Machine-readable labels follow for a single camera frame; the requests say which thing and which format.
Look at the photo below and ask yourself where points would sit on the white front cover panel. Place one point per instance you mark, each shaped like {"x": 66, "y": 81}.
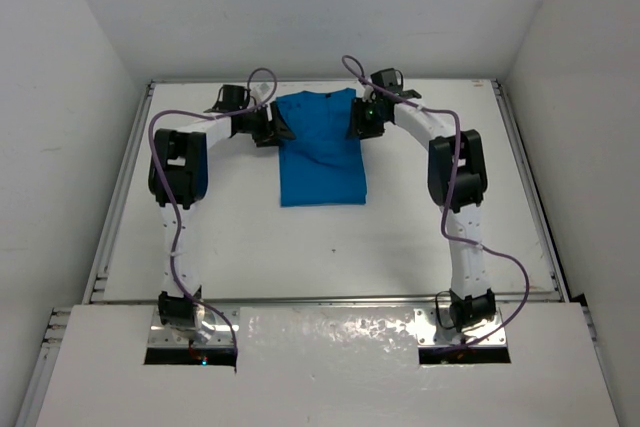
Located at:
{"x": 552, "y": 378}

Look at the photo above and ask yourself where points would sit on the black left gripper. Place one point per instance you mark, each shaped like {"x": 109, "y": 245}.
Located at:
{"x": 273, "y": 125}

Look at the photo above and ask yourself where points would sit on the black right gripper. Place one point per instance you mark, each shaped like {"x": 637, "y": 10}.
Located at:
{"x": 359, "y": 126}

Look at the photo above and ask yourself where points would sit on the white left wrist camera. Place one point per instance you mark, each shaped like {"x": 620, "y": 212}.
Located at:
{"x": 261, "y": 92}

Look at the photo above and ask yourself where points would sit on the silver metal base rail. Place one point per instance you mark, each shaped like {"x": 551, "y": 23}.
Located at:
{"x": 423, "y": 320}

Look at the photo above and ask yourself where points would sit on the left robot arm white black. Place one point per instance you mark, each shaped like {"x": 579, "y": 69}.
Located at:
{"x": 181, "y": 143}

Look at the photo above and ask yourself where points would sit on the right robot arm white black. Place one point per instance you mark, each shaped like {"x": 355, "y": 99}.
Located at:
{"x": 456, "y": 180}

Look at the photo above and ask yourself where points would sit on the blue t shirt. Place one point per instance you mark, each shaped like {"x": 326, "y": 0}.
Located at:
{"x": 321, "y": 165}

